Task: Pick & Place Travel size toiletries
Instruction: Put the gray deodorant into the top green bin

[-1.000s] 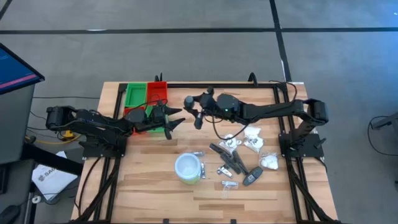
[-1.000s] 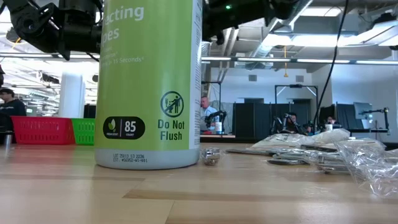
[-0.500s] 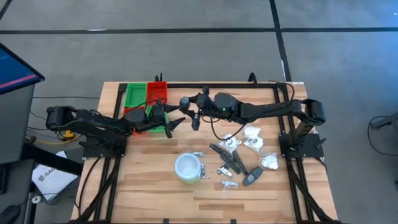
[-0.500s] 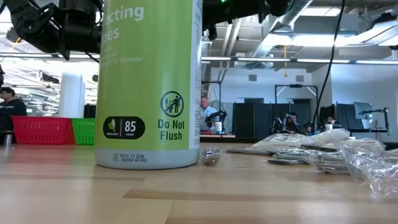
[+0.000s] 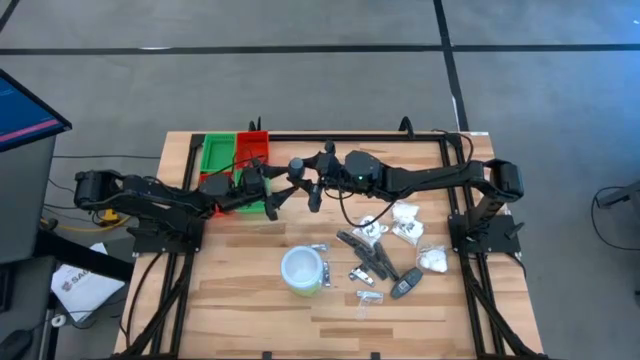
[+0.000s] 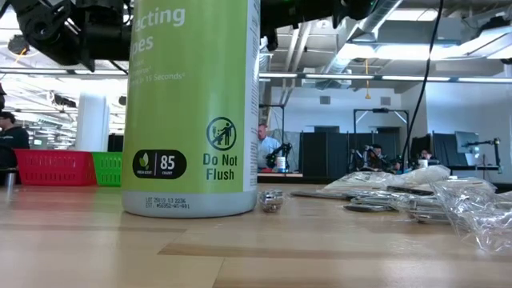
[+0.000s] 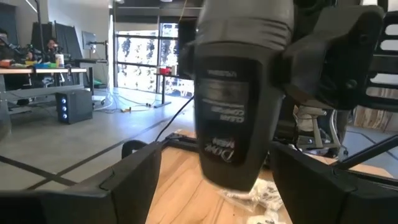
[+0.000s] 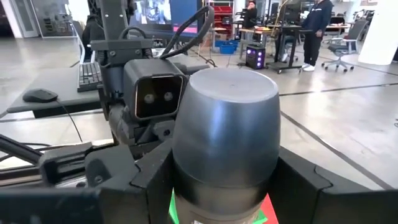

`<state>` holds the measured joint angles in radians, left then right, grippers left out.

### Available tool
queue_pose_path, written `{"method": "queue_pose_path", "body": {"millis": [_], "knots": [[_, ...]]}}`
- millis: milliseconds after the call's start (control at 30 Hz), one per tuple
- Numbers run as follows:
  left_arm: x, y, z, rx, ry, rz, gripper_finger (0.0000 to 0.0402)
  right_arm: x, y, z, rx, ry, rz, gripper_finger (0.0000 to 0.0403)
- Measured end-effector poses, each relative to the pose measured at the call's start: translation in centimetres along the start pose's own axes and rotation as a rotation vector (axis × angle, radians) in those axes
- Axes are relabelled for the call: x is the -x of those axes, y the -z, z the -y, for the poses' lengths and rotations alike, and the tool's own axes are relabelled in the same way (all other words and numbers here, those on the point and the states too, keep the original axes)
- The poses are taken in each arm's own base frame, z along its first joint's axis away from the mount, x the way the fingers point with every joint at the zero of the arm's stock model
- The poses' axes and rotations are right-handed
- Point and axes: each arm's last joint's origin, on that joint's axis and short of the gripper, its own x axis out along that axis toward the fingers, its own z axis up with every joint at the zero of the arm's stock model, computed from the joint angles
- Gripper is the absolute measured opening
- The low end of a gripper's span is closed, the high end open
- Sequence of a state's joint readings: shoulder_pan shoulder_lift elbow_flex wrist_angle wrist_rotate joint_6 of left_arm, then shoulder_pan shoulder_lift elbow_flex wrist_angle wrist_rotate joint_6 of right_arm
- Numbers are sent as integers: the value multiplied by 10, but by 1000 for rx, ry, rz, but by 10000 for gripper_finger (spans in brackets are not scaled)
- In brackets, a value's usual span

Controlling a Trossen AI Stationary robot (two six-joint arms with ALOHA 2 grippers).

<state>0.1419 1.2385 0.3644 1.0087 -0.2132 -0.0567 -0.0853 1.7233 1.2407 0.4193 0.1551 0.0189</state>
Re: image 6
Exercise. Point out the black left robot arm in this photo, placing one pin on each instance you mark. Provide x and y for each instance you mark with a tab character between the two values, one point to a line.
40	28

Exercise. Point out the green plastic slotted basket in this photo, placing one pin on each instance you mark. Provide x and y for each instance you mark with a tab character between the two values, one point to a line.
108	170

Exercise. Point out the grey background monitor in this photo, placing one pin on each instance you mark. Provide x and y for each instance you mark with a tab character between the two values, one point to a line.
466	142

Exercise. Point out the long ceiling light strip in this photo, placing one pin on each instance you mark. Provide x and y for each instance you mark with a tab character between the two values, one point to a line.
340	76

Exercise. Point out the metal nail clipper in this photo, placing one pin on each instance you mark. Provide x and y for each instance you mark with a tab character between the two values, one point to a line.
368	208

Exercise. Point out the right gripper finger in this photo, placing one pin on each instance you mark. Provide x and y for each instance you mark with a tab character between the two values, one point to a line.
270	39

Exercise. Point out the person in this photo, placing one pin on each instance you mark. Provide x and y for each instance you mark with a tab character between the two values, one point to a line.
267	146
16	138
375	154
426	154

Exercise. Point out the white cotton vanity pack bag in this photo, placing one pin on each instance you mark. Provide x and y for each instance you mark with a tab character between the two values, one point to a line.
424	176
360	182

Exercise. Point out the black background gantry frame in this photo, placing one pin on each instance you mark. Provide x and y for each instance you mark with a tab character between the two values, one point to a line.
276	106
380	110

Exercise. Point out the crumpled clear plastic bag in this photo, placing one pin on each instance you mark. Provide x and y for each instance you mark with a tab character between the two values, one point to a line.
480	216

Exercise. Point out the silver spiral ceiling duct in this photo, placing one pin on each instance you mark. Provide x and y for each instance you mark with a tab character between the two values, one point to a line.
350	44

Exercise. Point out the clear-wrapped small metal item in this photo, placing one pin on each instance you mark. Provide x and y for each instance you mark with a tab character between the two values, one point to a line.
272	201

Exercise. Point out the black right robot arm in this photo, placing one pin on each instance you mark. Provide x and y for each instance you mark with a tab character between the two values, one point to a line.
358	8

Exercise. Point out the black background robot arm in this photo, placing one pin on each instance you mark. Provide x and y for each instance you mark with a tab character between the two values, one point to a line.
285	150

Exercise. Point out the white round column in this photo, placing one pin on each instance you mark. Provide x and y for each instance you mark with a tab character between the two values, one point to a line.
92	128

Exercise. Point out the green disinfecting wipes canister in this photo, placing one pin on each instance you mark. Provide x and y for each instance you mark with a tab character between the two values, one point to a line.
188	100

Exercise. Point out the clear packet with metal tool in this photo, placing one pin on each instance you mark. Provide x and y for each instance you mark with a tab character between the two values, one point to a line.
428	214

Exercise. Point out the small grey metal post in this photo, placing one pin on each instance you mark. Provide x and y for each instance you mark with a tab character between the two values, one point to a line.
10	180

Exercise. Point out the white background wipes canister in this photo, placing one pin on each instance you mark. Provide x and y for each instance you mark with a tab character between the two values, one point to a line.
281	164
422	163

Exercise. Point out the dark grey razor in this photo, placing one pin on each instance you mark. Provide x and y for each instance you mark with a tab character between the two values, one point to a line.
320	195

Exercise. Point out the black partition panels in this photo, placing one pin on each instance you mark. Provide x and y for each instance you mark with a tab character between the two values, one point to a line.
316	154

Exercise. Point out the red plastic slotted basket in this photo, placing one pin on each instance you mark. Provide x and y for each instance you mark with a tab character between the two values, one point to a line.
56	168

